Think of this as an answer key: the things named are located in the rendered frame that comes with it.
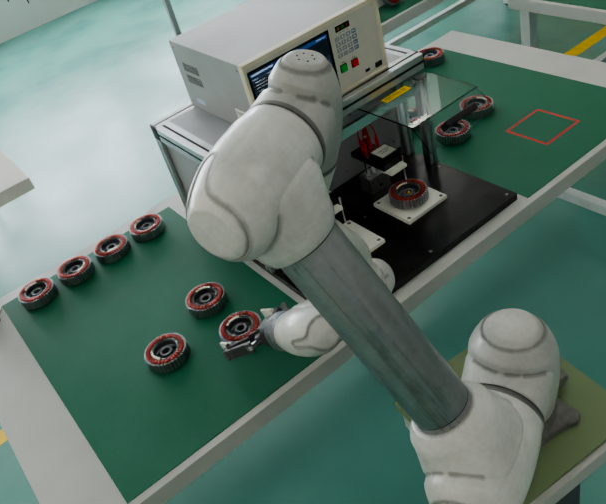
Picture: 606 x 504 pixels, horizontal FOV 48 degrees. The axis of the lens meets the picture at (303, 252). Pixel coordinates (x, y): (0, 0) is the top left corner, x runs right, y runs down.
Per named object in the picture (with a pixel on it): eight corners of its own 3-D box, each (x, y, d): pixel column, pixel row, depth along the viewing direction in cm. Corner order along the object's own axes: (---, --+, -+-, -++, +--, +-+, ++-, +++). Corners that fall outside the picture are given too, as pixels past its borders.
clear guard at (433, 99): (495, 111, 180) (494, 90, 177) (431, 154, 172) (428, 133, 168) (408, 84, 203) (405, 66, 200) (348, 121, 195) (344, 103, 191)
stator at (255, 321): (273, 330, 174) (269, 320, 171) (240, 358, 169) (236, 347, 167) (246, 313, 181) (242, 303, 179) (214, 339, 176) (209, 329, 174)
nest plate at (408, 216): (447, 198, 195) (446, 194, 195) (409, 225, 190) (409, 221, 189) (410, 181, 206) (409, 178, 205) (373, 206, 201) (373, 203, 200)
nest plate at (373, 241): (385, 242, 187) (384, 238, 186) (344, 271, 181) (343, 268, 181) (350, 222, 197) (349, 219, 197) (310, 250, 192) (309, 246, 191)
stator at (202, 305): (231, 309, 183) (227, 300, 181) (192, 325, 183) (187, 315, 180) (224, 285, 192) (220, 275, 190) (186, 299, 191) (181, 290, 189)
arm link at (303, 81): (283, 125, 112) (243, 175, 104) (280, 24, 99) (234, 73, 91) (357, 147, 109) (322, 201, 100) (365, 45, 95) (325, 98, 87)
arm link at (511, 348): (566, 374, 134) (571, 298, 119) (545, 453, 123) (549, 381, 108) (483, 355, 141) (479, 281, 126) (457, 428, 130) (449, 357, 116)
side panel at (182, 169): (244, 252, 202) (210, 160, 183) (236, 257, 201) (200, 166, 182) (198, 218, 222) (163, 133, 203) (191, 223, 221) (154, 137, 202)
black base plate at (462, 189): (517, 199, 191) (517, 192, 190) (345, 329, 168) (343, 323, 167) (400, 151, 224) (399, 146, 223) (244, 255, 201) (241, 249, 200)
